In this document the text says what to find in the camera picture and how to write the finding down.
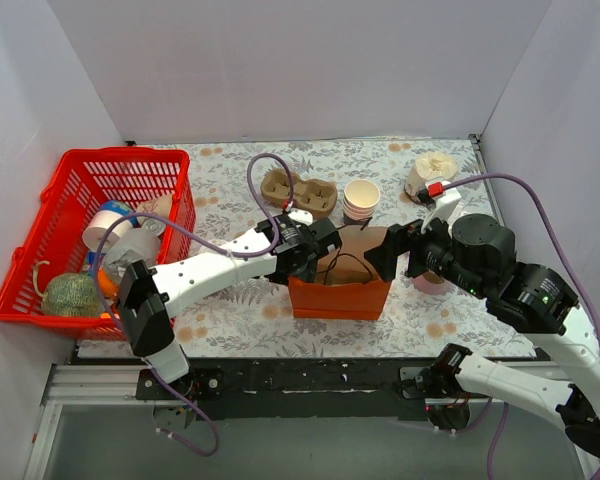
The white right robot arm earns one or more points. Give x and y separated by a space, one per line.
572 404

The pink straw holder cup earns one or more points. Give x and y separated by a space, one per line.
431 284

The wrapped toilet paper roll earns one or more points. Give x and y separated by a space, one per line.
429 166

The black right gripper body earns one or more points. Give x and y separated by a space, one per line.
412 248

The crumpled grey paper bag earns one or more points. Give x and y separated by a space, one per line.
137 244

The red plastic basket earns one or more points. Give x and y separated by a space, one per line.
82 199

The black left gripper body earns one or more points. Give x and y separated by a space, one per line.
315 240

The floral table mat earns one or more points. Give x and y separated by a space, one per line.
254 318

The beige patterned cup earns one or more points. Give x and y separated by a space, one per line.
160 206

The brown cardboard cup carrier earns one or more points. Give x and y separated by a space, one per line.
312 195

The orange paper bag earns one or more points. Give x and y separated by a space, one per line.
346 286

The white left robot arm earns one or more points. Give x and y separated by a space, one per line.
149 298

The white tape roll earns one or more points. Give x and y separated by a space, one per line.
96 229

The stack of paper cups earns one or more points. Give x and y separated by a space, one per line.
360 199

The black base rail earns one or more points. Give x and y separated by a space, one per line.
242 388

